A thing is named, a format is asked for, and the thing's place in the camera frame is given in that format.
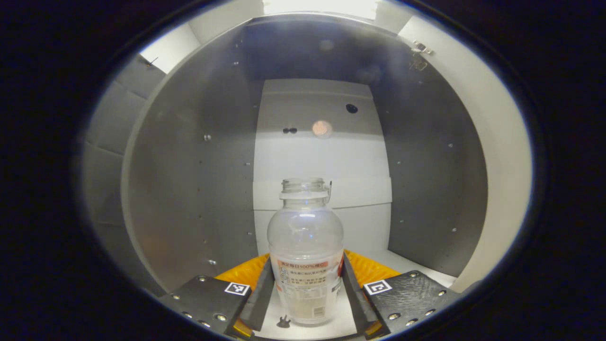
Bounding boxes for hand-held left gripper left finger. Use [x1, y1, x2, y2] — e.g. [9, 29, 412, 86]
[160, 252, 276, 339]

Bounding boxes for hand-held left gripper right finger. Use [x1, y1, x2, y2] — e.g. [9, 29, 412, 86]
[341, 250, 461, 340]

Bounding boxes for white cabinet shelf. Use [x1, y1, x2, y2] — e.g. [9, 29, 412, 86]
[258, 249, 457, 341]

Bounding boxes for dark grey cabinet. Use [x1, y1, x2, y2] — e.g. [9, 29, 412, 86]
[121, 13, 489, 296]

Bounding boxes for large ceiling light panel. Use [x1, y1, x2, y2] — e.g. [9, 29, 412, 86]
[263, 0, 379, 19]

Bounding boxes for clear plastic bottle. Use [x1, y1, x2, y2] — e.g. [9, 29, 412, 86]
[267, 178, 345, 327]

